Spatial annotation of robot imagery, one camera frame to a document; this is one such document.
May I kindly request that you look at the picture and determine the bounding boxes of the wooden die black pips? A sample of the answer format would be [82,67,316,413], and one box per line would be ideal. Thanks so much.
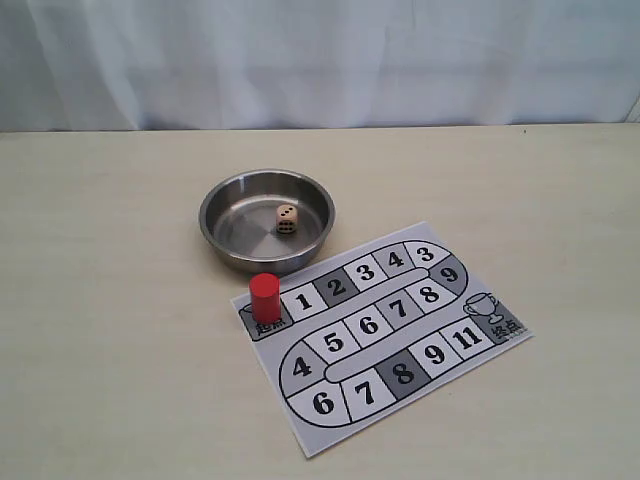
[276,204,298,234]

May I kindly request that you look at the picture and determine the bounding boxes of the white curtain backdrop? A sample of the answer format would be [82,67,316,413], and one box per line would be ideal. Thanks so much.
[1,1,639,132]

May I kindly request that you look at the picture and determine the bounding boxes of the paper game board numbered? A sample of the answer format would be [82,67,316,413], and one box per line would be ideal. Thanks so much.
[232,222,531,457]

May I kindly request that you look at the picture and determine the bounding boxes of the red cylinder game piece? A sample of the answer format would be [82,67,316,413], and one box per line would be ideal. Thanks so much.
[249,273,281,324]

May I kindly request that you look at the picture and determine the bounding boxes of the stainless steel round dish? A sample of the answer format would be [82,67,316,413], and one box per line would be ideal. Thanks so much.
[198,168,336,275]

